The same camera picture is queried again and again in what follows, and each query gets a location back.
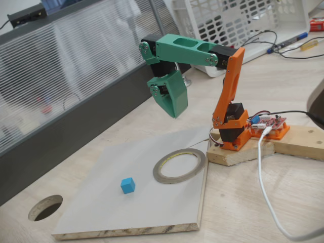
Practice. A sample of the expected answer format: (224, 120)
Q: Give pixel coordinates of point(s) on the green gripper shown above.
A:
(174, 87)

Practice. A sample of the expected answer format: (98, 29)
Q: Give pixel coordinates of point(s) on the blue cube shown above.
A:
(127, 186)

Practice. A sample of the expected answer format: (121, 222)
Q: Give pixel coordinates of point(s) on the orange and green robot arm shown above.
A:
(182, 51)

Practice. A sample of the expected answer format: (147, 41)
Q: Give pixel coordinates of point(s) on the metal partition clamp foot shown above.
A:
(187, 82)

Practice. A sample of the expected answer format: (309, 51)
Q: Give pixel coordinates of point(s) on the light wooden base block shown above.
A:
(240, 154)

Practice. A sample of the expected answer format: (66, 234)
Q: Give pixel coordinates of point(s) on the grey frosted desk partition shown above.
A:
(76, 76)

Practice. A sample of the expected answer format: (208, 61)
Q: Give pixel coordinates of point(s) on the white perforated plastic basket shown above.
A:
(227, 22)

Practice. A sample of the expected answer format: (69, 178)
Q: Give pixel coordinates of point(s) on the red controller circuit board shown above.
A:
(268, 122)

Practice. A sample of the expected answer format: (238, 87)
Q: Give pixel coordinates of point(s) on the orange circuit board holder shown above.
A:
(279, 133)

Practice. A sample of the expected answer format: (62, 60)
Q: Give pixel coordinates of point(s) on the white laminated chipboard panel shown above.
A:
(126, 215)

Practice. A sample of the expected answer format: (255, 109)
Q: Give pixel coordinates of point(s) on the blue marker pen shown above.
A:
(286, 43)

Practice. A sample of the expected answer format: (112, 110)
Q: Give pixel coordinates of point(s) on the long wooden base block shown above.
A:
(298, 141)

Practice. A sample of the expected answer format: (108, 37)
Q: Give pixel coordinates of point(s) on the black box on partition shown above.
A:
(27, 14)

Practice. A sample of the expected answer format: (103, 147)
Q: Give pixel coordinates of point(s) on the red small box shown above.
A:
(317, 25)

